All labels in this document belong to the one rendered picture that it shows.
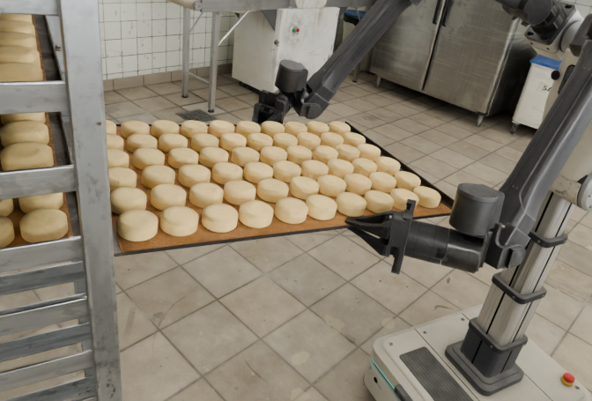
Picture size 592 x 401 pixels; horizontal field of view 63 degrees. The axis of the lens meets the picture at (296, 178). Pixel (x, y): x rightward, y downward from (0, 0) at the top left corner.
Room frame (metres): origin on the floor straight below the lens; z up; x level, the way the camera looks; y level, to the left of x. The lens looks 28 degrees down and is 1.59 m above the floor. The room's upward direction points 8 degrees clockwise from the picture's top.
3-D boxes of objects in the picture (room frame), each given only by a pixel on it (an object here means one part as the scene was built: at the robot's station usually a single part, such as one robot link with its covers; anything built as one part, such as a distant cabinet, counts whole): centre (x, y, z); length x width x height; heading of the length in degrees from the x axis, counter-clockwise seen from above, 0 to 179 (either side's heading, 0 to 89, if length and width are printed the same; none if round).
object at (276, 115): (1.01, 0.09, 1.17); 0.09 x 0.07 x 0.07; 167
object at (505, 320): (1.28, -0.77, 0.45); 0.13 x 0.13 x 0.40; 31
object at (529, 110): (4.62, -2.34, 0.38); 0.64 x 0.54 x 0.77; 142
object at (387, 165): (0.88, -0.18, 1.18); 0.05 x 0.05 x 0.02
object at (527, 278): (1.28, -0.77, 0.66); 0.11 x 0.11 x 0.40; 31
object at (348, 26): (6.21, -0.55, 0.33); 0.54 x 0.53 x 0.66; 50
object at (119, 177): (0.62, 0.26, 1.21); 0.05 x 0.05 x 0.02
